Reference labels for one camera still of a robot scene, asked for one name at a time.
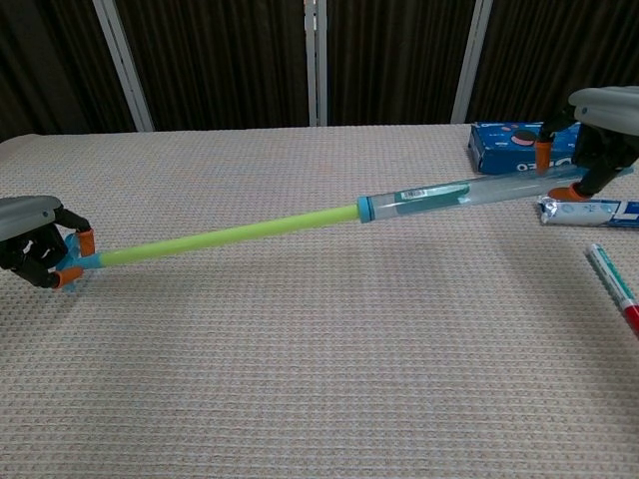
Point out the beige woven tablecloth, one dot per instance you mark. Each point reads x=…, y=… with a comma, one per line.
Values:
x=299, y=374

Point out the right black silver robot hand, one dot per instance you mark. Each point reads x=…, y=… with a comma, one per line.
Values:
x=609, y=105

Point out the grey metal screen post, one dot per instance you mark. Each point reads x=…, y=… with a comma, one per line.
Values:
x=122, y=65
x=471, y=60
x=315, y=60

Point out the black pleated screen panel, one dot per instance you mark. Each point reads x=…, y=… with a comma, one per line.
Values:
x=549, y=45
x=214, y=60
x=394, y=60
x=45, y=60

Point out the white marker pen red cap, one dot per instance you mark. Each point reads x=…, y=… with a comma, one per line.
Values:
x=611, y=284

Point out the silver blue snack packet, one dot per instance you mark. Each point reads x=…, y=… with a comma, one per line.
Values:
x=584, y=212

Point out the blue Oreo cookie box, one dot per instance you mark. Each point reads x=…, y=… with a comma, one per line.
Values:
x=499, y=149

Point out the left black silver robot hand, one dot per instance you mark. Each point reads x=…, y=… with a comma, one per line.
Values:
x=25, y=214

